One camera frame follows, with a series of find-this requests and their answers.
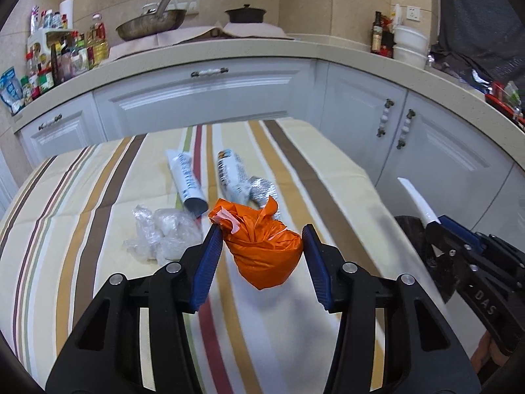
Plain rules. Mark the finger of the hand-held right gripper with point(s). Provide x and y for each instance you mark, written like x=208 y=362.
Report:
x=441 y=240
x=461 y=230

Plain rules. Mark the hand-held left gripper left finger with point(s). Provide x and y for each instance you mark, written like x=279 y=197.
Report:
x=207 y=266

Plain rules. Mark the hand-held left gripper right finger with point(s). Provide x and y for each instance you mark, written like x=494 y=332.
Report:
x=318 y=266

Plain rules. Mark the white paper card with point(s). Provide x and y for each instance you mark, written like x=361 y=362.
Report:
x=418 y=201

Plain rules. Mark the orange knotted plastic bag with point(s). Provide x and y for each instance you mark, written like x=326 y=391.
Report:
x=266 y=254

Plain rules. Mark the person's right hand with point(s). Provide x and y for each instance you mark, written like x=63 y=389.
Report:
x=485 y=353

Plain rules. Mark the clear crumpled plastic bag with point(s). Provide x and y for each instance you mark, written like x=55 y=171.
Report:
x=168 y=230

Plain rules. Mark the white squeezed tube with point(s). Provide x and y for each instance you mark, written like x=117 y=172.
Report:
x=186 y=176

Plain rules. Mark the silver foil wrapper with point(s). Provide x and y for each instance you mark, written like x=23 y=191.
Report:
x=262 y=191

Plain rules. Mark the white printed packet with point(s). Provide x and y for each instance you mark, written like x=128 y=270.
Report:
x=231 y=172

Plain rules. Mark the striped tablecloth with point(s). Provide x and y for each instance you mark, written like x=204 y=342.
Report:
x=102 y=197

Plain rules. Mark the red black tray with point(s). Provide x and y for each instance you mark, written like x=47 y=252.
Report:
x=506 y=108

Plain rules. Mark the green packets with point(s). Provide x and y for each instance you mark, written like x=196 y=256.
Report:
x=512 y=92

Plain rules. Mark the wide white cabinet front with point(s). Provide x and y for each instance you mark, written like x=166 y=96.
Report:
x=205 y=102

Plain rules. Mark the white lidded bowl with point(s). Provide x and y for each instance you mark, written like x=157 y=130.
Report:
x=410 y=57
x=410 y=37

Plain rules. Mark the small white cabinet door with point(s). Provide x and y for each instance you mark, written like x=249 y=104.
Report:
x=69 y=135

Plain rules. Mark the red packets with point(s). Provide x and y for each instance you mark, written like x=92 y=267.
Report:
x=387 y=45

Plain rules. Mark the dark glass oil bottle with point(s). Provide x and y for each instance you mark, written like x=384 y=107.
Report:
x=376 y=35

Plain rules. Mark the dark hanging cloth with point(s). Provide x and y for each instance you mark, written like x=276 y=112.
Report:
x=480 y=16

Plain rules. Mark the white plastic packet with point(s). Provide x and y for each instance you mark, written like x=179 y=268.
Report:
x=397 y=16

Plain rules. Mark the beige cloth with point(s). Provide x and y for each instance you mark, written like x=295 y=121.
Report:
x=172 y=43
x=262 y=30

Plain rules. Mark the steel wok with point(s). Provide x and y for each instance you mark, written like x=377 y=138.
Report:
x=151 y=26

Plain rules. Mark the yellow cooking oil bottle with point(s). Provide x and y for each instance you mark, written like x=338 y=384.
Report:
x=97 y=41

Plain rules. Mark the group of seasoning bottles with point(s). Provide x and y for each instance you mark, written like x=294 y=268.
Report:
x=61 y=61

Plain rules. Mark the black lidded pot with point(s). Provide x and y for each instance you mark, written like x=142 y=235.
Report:
x=246 y=14

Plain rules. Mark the blue snack packet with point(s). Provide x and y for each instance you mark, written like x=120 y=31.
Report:
x=10 y=90

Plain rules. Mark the metal spatula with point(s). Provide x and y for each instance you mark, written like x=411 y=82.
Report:
x=164 y=4

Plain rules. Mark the white spice rack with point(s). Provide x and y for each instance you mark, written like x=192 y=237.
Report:
x=39 y=43

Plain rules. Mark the white wall socket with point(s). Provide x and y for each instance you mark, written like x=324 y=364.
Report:
x=414 y=14

